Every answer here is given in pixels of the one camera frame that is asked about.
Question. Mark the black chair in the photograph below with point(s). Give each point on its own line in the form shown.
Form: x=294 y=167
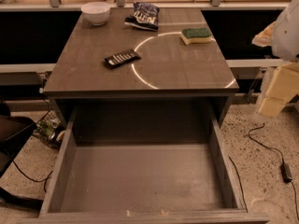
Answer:
x=14 y=133

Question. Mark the white bowl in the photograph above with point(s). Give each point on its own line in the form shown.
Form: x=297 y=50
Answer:
x=97 y=13

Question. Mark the grey cabinet table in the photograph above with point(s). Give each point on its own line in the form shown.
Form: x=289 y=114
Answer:
x=167 y=66

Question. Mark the grey open drawer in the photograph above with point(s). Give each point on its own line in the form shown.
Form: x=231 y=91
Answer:
x=130 y=165

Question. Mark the blue chip bag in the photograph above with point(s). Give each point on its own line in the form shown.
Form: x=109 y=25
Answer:
x=145 y=16

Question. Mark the wire basket with cans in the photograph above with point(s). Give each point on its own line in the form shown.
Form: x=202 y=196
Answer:
x=49 y=130

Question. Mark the green and yellow sponge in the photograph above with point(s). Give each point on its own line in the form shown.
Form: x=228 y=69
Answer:
x=196 y=36

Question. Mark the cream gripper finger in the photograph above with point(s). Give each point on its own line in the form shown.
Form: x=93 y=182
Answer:
x=264 y=38
x=283 y=86

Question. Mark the black remote control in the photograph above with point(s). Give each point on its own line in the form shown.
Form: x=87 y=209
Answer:
x=121 y=58

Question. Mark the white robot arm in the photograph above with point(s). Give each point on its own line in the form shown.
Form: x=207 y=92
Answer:
x=282 y=36

